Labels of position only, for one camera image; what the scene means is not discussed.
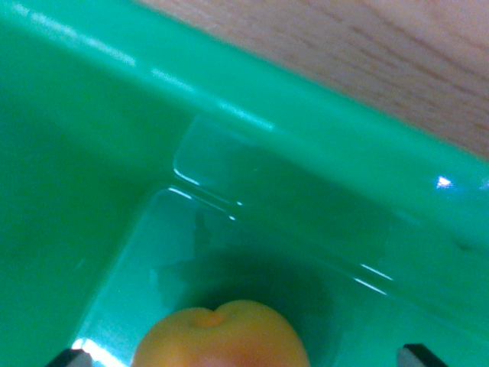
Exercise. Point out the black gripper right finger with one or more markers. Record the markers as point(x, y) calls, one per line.
point(414, 357)

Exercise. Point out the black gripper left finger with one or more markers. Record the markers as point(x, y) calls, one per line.
point(72, 359)

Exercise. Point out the yellow orange toy peach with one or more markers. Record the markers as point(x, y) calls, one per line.
point(221, 340)

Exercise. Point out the green plastic bin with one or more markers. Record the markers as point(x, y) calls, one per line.
point(114, 153)

